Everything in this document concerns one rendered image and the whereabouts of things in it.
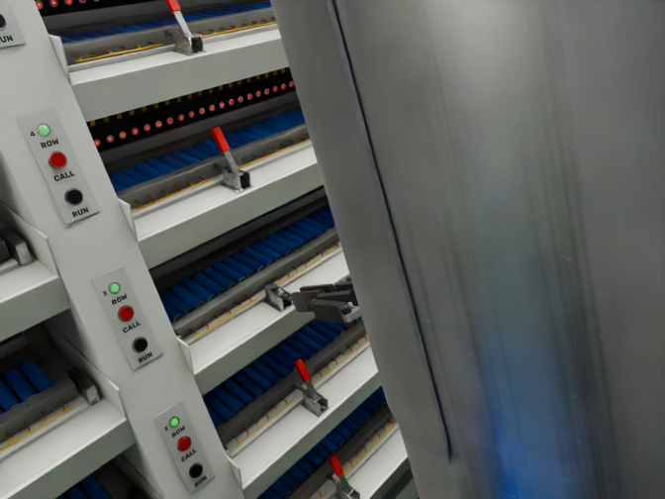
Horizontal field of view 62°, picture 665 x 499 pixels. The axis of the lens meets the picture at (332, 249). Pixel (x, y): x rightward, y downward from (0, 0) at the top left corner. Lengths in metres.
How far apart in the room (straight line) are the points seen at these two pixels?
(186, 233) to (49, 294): 0.18
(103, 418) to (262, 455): 0.26
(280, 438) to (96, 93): 0.55
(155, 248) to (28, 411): 0.24
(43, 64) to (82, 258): 0.21
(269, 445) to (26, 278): 0.43
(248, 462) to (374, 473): 0.29
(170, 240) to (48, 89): 0.22
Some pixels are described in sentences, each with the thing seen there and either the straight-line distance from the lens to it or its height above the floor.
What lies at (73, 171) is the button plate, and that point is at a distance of 0.69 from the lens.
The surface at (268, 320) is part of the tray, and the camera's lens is 0.83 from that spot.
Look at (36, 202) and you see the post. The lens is 0.67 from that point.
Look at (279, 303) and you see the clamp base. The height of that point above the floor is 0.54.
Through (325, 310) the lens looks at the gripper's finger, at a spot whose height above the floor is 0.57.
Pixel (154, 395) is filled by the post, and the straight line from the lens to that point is 0.74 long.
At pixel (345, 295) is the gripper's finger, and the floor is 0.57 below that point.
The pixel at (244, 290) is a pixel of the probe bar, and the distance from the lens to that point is 0.86.
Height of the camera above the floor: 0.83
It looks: 16 degrees down
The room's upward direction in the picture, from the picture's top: 17 degrees counter-clockwise
